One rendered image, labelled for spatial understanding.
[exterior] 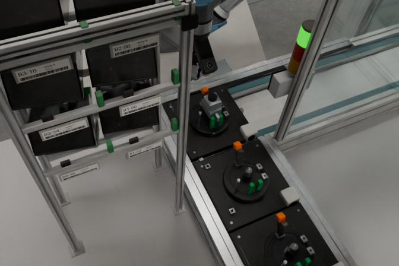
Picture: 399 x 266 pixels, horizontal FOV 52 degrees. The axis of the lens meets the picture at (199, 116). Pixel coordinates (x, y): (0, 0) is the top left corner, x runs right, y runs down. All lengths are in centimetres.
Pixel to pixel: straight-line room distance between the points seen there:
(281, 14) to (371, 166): 209
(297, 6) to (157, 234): 263
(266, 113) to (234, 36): 48
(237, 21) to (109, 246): 114
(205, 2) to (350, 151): 78
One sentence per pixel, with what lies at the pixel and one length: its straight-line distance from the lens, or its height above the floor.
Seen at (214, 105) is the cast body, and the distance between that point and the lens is 128.
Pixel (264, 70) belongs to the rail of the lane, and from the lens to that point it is 157.
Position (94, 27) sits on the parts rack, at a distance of 64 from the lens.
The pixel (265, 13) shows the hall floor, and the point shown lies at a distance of 341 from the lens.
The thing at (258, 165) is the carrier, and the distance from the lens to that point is 126.
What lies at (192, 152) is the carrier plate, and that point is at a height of 97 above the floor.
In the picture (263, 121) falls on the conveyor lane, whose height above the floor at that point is 92.
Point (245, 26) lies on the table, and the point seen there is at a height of 86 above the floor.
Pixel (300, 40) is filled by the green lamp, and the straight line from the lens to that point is 109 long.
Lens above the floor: 207
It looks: 53 degrees down
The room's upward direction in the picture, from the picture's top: 6 degrees clockwise
